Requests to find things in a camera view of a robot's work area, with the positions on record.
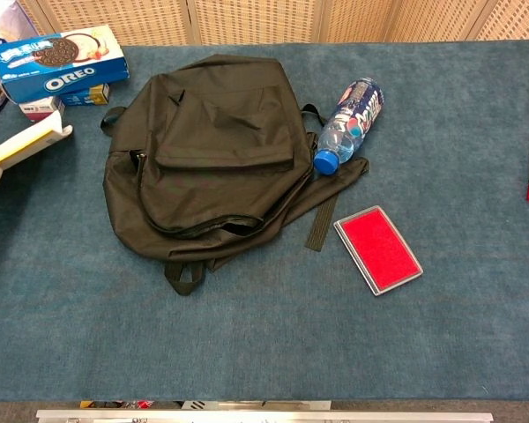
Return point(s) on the small blue yellow box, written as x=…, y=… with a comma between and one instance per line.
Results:
x=88, y=96

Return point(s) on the red pad grey frame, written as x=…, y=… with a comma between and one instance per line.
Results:
x=379, y=249

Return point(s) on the blue felt table cover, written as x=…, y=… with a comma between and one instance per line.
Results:
x=264, y=343

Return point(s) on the Pepsi plastic bottle blue cap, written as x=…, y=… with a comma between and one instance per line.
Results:
x=357, y=114

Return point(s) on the blue Oreo cookie box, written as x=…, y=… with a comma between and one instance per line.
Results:
x=57, y=66

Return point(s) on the aluminium profile rail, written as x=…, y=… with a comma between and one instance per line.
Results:
x=264, y=417

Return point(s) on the black backpack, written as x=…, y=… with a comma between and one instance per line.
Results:
x=211, y=141

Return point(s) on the wicker folding screen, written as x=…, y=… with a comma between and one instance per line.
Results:
x=264, y=20

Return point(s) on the small white pink box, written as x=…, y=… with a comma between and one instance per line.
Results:
x=39, y=109

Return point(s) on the white yellow Lexicon book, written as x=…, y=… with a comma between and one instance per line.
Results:
x=31, y=138

